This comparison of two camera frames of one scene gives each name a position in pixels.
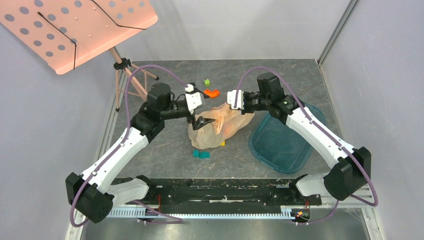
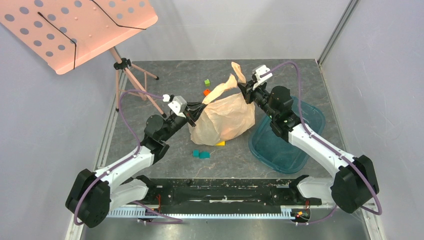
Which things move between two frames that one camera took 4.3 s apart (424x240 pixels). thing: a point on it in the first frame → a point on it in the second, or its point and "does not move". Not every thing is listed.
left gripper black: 201,122 → 194,113
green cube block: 207,82 does not move
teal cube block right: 204,155 does not move
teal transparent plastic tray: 274,143 does not move
